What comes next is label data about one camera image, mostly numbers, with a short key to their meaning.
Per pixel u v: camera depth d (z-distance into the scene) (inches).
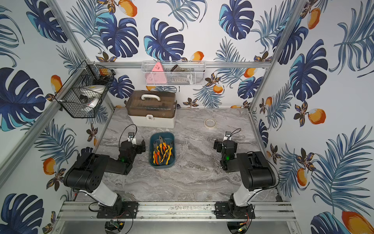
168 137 39.5
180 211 29.4
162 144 37.6
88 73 36.4
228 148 28.7
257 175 18.4
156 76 35.5
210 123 43.7
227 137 32.3
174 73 36.5
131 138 32.0
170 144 37.5
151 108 36.3
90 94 31.9
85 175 18.3
